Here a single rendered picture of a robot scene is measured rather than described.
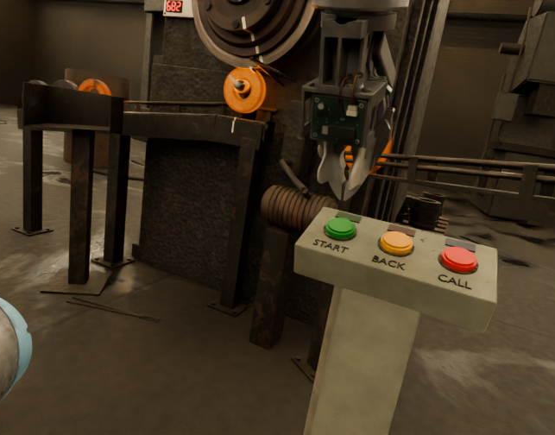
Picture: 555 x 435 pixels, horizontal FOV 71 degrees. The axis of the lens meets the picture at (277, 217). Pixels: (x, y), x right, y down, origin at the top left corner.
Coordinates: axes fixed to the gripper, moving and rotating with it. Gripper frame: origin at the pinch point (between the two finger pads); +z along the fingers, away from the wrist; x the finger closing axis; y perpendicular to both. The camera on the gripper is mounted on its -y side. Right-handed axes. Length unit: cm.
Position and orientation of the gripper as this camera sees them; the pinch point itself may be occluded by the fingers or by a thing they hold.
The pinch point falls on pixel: (345, 187)
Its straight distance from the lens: 50.2
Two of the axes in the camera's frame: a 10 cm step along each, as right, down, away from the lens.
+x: 9.0, 2.4, -3.7
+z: 0.0, 8.4, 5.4
